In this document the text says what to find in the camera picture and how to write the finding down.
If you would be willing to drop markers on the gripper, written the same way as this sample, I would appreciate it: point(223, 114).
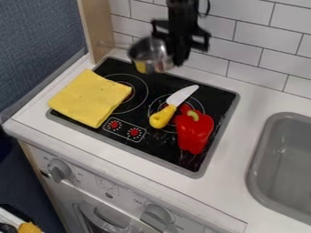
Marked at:
point(183, 32)

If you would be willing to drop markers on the silver pot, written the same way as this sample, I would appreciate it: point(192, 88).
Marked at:
point(150, 57)

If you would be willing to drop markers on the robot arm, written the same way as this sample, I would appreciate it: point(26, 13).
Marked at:
point(182, 10)

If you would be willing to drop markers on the yellow cloth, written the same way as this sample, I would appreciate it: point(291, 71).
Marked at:
point(89, 98)

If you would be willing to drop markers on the red toy pepper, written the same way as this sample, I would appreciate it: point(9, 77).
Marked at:
point(194, 133)

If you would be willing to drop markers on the toy stove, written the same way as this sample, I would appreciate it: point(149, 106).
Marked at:
point(141, 133)

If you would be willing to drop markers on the beige wooden board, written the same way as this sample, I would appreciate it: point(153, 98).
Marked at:
point(97, 27)

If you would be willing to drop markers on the toy sink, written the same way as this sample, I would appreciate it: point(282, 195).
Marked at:
point(283, 170)

